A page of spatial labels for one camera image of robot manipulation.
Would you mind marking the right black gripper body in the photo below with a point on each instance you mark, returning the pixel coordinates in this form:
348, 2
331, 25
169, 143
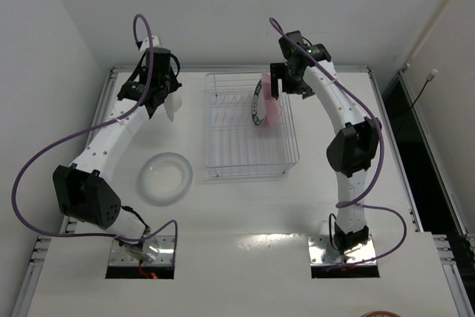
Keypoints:
277, 73

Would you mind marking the pink plate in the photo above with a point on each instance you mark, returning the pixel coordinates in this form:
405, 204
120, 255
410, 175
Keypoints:
271, 104

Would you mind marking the green rimmed white plate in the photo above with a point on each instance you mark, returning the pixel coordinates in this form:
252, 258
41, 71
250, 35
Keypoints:
258, 103

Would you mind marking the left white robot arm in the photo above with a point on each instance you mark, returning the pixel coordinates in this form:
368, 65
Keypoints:
236, 201

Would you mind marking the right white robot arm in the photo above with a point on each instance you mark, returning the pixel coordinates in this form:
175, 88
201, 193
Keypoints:
309, 71

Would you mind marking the brown bowl at edge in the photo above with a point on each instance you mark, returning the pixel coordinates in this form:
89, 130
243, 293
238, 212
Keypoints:
380, 313

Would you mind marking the clear wire dish rack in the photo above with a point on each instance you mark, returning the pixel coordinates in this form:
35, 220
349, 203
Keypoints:
240, 140

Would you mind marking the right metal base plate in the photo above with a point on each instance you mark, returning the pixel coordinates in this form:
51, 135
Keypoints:
322, 254

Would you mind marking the metal base plate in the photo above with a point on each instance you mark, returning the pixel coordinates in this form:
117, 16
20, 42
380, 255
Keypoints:
154, 252
322, 254

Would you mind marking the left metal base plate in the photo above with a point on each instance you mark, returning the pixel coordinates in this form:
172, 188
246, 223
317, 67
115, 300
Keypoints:
154, 252

